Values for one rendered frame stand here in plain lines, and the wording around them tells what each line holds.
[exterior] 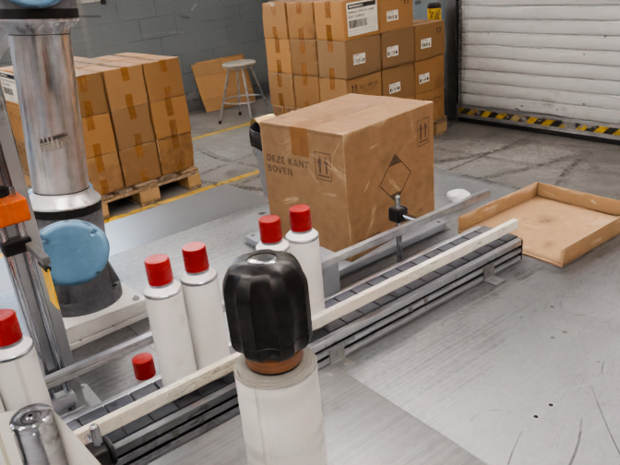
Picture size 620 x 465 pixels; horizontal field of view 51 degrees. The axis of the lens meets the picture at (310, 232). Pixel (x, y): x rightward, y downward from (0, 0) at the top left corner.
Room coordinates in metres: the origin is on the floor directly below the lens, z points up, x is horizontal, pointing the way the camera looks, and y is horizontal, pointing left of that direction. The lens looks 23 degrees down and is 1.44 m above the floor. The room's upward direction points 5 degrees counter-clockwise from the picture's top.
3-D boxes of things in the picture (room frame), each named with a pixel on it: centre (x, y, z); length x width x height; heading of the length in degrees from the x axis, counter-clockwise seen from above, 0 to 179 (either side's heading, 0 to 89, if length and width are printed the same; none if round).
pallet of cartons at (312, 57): (5.06, -0.48, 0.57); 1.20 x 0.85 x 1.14; 131
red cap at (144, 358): (0.89, 0.29, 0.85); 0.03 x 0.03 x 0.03
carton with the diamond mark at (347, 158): (1.38, -0.10, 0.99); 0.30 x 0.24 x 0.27; 134
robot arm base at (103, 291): (1.11, 0.45, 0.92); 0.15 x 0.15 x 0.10
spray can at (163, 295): (0.78, 0.21, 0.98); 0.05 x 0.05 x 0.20
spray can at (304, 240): (0.92, 0.01, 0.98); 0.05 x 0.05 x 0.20
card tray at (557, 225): (1.32, -0.53, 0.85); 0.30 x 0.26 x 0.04; 126
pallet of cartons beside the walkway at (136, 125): (4.56, 1.42, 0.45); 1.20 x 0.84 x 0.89; 40
